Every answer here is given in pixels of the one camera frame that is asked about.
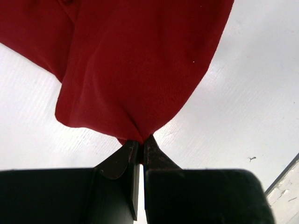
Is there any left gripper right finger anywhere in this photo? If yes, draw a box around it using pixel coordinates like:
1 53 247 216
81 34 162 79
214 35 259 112
143 136 275 224

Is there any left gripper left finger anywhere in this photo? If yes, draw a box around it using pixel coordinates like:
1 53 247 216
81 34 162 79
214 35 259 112
0 141 139 224

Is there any red t shirt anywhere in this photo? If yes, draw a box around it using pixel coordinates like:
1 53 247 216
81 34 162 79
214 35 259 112
0 0 233 143

